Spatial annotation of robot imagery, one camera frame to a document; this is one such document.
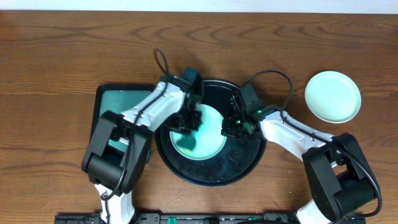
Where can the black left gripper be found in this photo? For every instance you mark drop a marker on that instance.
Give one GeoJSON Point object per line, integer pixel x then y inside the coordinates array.
{"type": "Point", "coordinates": [187, 121]}

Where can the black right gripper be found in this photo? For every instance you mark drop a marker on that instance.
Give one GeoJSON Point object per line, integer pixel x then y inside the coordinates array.
{"type": "Point", "coordinates": [232, 126]}

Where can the mint green plate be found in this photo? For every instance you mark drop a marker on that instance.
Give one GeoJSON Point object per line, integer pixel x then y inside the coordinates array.
{"type": "Point", "coordinates": [210, 141]}
{"type": "Point", "coordinates": [333, 97]}

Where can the green yellow sponge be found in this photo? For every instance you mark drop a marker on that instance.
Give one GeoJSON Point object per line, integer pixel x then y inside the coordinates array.
{"type": "Point", "coordinates": [185, 143]}

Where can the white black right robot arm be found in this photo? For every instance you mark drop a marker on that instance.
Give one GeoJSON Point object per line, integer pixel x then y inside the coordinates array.
{"type": "Point", "coordinates": [338, 173]}

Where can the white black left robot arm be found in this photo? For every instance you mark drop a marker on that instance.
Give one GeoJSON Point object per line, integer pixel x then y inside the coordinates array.
{"type": "Point", "coordinates": [120, 142]}

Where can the dark green rectangular tray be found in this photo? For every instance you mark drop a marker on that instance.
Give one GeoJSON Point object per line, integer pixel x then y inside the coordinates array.
{"type": "Point", "coordinates": [118, 97]}

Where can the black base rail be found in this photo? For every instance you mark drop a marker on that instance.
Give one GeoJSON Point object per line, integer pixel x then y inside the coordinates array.
{"type": "Point", "coordinates": [155, 218]}

